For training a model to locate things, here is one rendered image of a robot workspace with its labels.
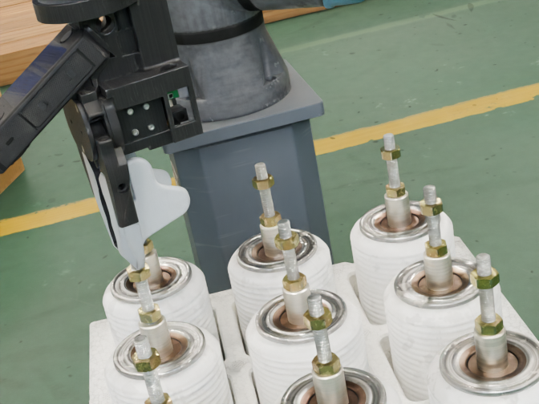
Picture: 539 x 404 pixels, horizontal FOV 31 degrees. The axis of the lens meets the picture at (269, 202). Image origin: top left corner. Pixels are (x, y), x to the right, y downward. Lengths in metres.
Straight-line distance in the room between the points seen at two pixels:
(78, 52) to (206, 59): 0.43
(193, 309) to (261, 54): 0.36
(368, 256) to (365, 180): 0.70
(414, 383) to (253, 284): 0.17
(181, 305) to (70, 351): 0.47
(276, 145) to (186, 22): 0.17
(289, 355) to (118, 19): 0.29
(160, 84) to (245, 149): 0.43
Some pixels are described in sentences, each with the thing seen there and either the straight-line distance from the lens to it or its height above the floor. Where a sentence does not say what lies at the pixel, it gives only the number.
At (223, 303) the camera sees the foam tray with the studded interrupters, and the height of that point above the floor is 0.18.
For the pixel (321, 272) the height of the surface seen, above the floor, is 0.24.
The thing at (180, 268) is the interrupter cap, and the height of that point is 0.25.
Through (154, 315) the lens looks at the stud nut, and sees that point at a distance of 0.78.
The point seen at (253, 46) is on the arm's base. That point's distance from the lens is 1.10.
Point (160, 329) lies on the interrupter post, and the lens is 0.78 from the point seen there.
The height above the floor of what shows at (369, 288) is 0.20.
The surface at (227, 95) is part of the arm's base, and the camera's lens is 1.09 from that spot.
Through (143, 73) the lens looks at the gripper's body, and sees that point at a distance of 0.69.
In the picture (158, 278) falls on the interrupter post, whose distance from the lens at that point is 0.89.
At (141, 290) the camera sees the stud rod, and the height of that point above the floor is 0.31.
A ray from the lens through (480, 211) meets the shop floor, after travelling 1.46.
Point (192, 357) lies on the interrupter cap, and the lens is 0.78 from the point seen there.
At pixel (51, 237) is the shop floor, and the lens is 1.64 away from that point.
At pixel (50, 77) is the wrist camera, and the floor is 0.50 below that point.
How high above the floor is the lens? 0.69
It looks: 26 degrees down
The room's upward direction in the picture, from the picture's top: 11 degrees counter-clockwise
